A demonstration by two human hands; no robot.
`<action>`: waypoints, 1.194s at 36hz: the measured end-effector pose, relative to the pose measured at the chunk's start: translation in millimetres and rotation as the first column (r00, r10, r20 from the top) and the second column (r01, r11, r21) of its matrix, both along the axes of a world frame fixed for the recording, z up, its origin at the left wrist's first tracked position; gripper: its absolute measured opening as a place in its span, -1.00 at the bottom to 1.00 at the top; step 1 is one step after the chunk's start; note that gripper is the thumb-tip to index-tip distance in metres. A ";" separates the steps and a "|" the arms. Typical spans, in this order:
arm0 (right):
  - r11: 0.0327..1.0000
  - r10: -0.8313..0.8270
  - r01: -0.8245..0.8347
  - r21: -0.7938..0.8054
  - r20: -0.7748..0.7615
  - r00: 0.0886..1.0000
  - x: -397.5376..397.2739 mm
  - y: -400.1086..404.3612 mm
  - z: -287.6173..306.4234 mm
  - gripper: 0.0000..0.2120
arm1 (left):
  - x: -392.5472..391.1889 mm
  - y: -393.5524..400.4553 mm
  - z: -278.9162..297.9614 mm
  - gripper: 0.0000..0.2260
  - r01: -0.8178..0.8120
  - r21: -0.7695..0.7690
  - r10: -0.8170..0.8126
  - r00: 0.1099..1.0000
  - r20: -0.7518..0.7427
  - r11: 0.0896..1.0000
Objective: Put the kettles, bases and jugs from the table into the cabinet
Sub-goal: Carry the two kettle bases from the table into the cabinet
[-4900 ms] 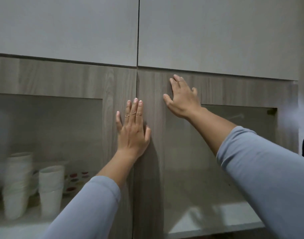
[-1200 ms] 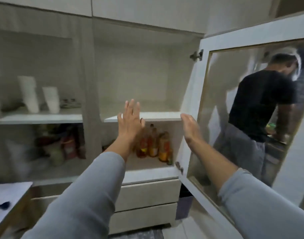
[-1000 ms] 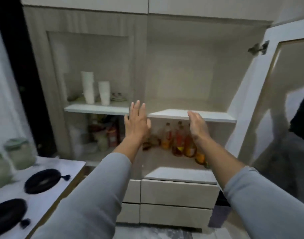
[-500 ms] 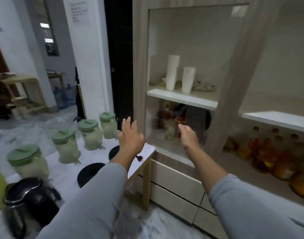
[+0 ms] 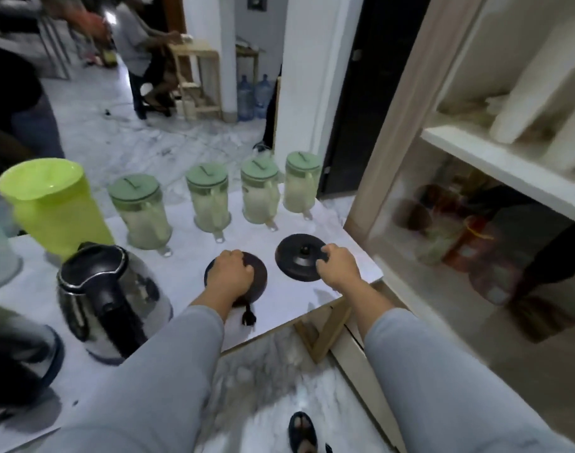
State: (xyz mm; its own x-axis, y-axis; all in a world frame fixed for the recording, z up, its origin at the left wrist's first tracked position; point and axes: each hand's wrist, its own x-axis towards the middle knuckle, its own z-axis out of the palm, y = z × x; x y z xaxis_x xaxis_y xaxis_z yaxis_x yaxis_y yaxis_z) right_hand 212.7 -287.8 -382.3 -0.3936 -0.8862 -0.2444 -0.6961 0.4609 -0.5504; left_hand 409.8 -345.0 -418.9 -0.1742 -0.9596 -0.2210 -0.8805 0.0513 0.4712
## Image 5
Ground person's left hand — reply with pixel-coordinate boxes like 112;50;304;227
206;249;256;308

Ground stack of white plastic tumblers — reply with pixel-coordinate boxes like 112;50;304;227
489;13;575;145
539;96;575;173

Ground stainless steel kettle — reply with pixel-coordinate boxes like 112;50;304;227
56;242;174;366
0;304;65;411

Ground lime green plastic pitcher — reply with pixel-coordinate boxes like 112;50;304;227
0;157;116;262

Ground grey metal table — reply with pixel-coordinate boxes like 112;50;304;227
32;9;74;81

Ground blue water jug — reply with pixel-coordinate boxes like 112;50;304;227
236;74;256;122
253;72;274;120

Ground green-lid pitcher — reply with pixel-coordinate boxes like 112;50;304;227
107;173;174;258
185;163;233;245
282;150;324;221
240;157;282;232

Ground black round kettle base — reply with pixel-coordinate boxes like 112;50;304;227
204;252;268;327
274;233;329;282

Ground person's left forearm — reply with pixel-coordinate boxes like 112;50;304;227
21;289;234;453

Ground person's right hand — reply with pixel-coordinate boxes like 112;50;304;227
314;243;363;294

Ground black sandal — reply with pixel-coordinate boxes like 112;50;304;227
287;411;333;453

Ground person's right forearm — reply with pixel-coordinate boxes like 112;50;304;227
336;277;575;453

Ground light wooden side table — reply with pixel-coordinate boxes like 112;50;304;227
167;40;224;121
235;40;261;86

